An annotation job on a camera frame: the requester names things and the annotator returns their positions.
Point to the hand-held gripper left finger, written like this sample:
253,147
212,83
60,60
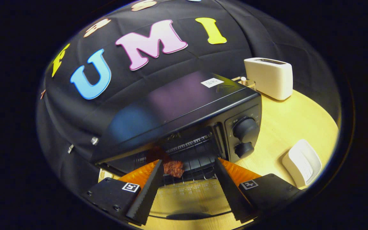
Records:
147,198

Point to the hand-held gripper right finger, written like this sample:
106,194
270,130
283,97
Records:
232,195

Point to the reddish dried meat slice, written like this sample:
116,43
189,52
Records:
174,168

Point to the black toaster oven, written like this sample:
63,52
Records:
177,102

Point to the white bread toaster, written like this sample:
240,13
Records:
267,80

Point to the white rectangular plate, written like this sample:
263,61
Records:
302,163

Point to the small silver metal fitting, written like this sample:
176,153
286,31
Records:
94,141

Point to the black backdrop cloth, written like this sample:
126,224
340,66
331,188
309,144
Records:
203,54

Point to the pink clothes peg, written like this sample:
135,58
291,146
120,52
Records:
42,94

